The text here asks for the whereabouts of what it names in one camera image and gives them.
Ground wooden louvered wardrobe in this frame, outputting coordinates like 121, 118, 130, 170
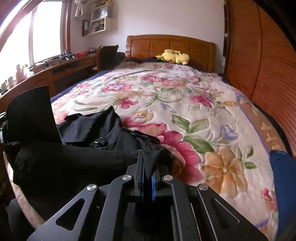
226, 1, 295, 156

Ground yellow Pikachu plush toy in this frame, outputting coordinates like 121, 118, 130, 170
155, 49, 190, 65

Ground window with wooden frame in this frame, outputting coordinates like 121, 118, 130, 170
1, 1, 73, 82

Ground dark wooden chair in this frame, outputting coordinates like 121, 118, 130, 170
96, 45, 125, 72

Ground red box on desk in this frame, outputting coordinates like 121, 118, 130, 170
75, 51, 88, 58

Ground white wall shelf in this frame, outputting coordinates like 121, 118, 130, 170
79, 1, 113, 37

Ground wooden desk cabinet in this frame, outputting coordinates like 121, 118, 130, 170
0, 54, 97, 113

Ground black trousers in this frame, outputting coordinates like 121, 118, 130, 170
6, 108, 173, 196

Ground wooden bed headboard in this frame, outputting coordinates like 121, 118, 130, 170
125, 34, 216, 73

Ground blue bed sheet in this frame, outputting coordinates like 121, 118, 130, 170
269, 150, 295, 237

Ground floral fleece blanket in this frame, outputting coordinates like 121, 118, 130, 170
4, 61, 287, 240

